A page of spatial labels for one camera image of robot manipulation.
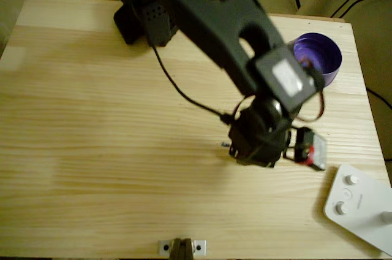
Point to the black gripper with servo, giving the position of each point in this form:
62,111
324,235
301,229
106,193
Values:
248,153

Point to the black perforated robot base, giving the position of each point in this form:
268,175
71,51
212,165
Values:
134,27

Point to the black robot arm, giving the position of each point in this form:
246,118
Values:
208,17

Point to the silver metal mounting bracket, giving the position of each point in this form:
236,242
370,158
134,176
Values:
199,247

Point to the purple plastic bowl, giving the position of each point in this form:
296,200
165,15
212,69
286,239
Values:
321,54

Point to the white lamp base with knobs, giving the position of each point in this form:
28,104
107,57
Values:
358,211

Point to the black camera post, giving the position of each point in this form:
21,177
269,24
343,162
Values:
181,250

